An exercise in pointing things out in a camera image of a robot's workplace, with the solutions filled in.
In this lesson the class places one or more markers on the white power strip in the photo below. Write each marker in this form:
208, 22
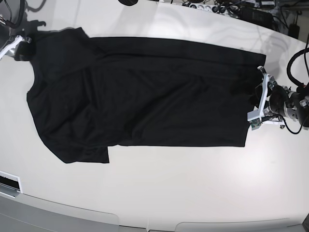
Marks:
204, 7

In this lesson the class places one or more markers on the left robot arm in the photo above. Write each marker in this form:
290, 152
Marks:
288, 62

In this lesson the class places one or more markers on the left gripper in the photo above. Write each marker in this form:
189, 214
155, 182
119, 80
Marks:
280, 100

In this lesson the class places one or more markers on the black t-shirt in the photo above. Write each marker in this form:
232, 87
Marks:
93, 93

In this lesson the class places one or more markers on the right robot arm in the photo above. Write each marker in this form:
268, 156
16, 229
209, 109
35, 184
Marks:
12, 23

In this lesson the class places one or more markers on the small black adapter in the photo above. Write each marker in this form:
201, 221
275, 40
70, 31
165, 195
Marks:
294, 30

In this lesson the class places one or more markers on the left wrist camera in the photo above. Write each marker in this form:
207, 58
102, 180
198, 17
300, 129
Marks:
254, 119

